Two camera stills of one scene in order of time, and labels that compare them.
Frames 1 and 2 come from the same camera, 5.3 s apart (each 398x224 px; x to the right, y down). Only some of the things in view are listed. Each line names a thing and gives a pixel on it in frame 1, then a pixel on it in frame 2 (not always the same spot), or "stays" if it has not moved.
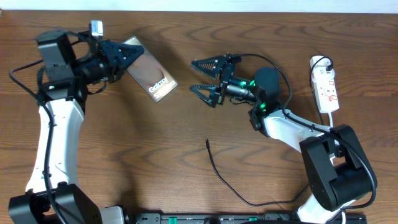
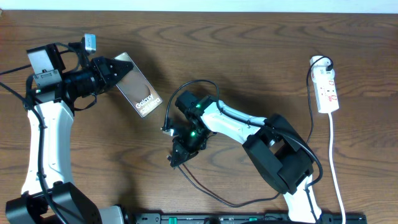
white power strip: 322,76 stays
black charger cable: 330,66 -> 217,99
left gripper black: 112,52 -> 103,66
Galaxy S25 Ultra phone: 155,78 -> 135,88
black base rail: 236,218 stays
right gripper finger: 209,94 -> 182,150
